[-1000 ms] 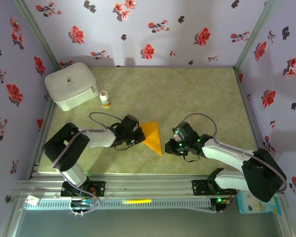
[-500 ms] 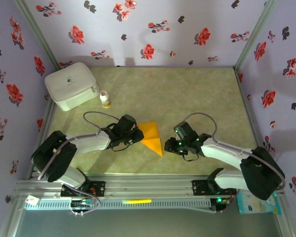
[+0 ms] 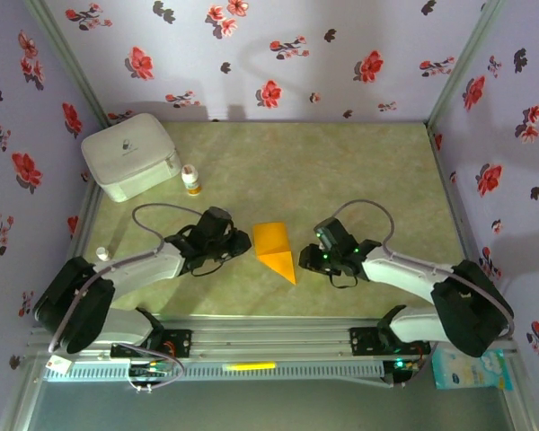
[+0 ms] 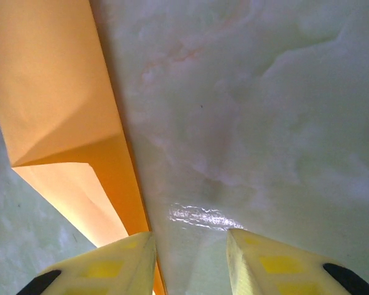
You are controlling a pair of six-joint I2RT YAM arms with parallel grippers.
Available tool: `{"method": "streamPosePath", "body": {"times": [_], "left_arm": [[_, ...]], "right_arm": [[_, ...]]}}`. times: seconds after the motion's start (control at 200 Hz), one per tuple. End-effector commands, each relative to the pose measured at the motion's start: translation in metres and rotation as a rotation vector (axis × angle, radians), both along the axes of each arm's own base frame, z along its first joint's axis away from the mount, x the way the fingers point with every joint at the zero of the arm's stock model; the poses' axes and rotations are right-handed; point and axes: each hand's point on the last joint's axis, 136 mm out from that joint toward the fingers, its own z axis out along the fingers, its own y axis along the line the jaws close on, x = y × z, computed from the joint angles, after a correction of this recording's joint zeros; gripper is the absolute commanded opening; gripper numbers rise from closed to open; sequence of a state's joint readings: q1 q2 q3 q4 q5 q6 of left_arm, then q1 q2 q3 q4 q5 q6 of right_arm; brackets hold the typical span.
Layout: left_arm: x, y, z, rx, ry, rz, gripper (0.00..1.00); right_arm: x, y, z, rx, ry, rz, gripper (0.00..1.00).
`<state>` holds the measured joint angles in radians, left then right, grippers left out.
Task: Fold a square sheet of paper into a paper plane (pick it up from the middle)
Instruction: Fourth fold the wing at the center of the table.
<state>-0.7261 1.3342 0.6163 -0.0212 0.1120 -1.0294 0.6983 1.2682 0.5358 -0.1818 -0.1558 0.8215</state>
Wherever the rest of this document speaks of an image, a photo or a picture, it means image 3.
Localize orange paper sheet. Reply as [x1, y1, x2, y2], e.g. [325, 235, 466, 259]
[252, 222, 297, 286]

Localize white pill bottle orange label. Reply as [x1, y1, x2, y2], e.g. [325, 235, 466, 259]
[181, 164, 203, 198]

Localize yellow sticker strip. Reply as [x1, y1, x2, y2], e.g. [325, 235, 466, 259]
[223, 362, 278, 372]

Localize white zippered pouch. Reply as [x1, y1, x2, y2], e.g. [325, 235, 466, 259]
[80, 112, 183, 204]

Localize blue wet wipes pack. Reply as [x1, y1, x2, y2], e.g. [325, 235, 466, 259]
[430, 348, 514, 391]

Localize white paper tag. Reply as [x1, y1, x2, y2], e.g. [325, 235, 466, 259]
[47, 354, 72, 374]

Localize grey right arm cable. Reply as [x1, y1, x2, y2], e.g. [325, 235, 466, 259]
[330, 199, 517, 390]

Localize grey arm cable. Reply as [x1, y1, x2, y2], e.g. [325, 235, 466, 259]
[330, 199, 517, 390]
[48, 203, 206, 394]

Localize grey left arm cable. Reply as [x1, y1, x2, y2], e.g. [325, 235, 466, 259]
[48, 203, 206, 394]

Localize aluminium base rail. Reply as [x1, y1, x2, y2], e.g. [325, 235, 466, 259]
[26, 316, 520, 360]

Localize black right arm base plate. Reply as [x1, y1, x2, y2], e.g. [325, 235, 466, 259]
[349, 327, 432, 358]

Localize grey slotted cable duct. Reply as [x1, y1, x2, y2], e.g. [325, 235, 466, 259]
[42, 361, 385, 383]

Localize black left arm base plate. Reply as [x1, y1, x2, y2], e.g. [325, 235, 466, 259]
[110, 330, 193, 359]

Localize small circuit board with wires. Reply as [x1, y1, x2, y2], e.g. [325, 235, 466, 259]
[384, 357, 421, 388]
[128, 362, 174, 394]

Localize aluminium corner post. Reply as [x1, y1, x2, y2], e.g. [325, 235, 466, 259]
[426, 0, 507, 129]
[24, 0, 110, 129]

